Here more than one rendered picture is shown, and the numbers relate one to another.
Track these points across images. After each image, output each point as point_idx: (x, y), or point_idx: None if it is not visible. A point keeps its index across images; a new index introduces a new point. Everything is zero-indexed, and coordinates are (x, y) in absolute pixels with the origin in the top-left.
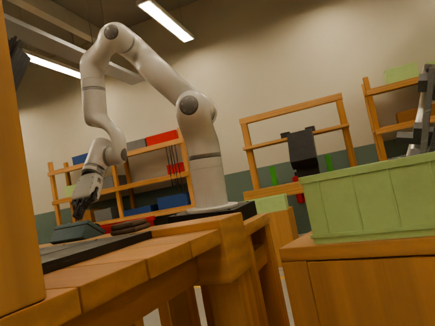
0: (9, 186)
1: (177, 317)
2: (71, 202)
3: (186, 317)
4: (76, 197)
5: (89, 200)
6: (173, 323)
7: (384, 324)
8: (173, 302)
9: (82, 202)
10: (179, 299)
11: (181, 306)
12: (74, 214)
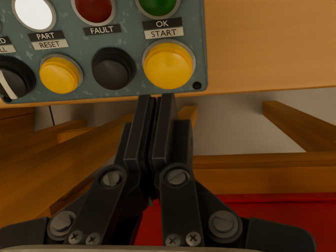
0: None
1: (62, 148)
2: (311, 249)
3: (46, 149)
4: (188, 250)
5: (37, 227)
6: (76, 145)
7: None
8: (50, 154)
9: (91, 194)
10: (36, 157)
11: (42, 153)
12: (146, 98)
